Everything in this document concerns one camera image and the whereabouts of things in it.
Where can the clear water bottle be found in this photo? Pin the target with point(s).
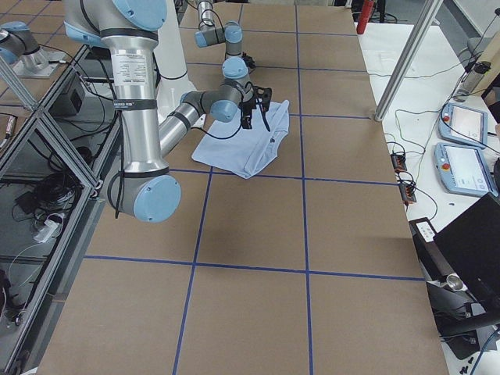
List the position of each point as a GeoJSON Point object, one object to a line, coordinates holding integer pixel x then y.
{"type": "Point", "coordinates": [472, 79]}

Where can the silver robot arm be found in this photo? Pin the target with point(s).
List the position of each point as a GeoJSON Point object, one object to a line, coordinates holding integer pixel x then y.
{"type": "Point", "coordinates": [155, 101]}
{"type": "Point", "coordinates": [212, 31]}

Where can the aluminium frame rack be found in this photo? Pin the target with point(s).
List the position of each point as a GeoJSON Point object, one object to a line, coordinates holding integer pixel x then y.
{"type": "Point", "coordinates": [51, 168]}

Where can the aluminium frame post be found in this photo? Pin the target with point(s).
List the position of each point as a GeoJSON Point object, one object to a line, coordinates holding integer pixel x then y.
{"type": "Point", "coordinates": [415, 39]}

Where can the white camera pedestal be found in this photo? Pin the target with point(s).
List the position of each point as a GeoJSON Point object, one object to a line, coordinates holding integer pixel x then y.
{"type": "Point", "coordinates": [168, 73]}

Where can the blue teach pendant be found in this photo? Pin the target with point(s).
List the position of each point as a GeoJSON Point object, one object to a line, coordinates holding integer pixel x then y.
{"type": "Point", "coordinates": [463, 170]}
{"type": "Point", "coordinates": [463, 125]}

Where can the black box under rack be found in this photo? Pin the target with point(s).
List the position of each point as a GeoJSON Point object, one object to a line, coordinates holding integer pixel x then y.
{"type": "Point", "coordinates": [70, 99]}

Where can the lower blue teach pendant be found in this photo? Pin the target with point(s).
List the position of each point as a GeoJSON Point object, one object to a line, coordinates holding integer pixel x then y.
{"type": "Point", "coordinates": [463, 170]}

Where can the orange circuit board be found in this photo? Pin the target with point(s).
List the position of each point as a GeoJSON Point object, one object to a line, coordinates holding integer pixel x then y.
{"type": "Point", "coordinates": [407, 193]}
{"type": "Point", "coordinates": [398, 162]}

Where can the upper orange circuit board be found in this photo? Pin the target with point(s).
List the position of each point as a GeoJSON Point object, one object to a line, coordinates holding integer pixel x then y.
{"type": "Point", "coordinates": [398, 162]}

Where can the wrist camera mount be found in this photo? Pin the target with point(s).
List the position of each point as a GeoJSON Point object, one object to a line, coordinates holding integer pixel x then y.
{"type": "Point", "coordinates": [249, 62]}
{"type": "Point", "coordinates": [263, 97]}

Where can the upper blue teach pendant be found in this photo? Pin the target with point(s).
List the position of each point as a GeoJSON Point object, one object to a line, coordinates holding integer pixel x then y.
{"type": "Point", "coordinates": [463, 125]}

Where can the red fire extinguisher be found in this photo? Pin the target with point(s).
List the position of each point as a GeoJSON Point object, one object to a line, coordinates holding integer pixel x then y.
{"type": "Point", "coordinates": [364, 16]}

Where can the light blue t-shirt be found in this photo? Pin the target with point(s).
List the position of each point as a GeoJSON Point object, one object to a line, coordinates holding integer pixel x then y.
{"type": "Point", "coordinates": [245, 153]}

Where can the lower orange circuit board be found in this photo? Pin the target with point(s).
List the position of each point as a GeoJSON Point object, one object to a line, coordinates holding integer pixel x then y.
{"type": "Point", "coordinates": [407, 193]}

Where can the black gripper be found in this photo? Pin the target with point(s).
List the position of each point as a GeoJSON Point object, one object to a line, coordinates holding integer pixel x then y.
{"type": "Point", "coordinates": [248, 107]}

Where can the black laptop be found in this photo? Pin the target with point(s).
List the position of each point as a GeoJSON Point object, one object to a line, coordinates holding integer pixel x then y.
{"type": "Point", "coordinates": [470, 245]}

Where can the white power strip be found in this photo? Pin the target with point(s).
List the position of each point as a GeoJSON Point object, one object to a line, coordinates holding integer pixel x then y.
{"type": "Point", "coordinates": [46, 231]}

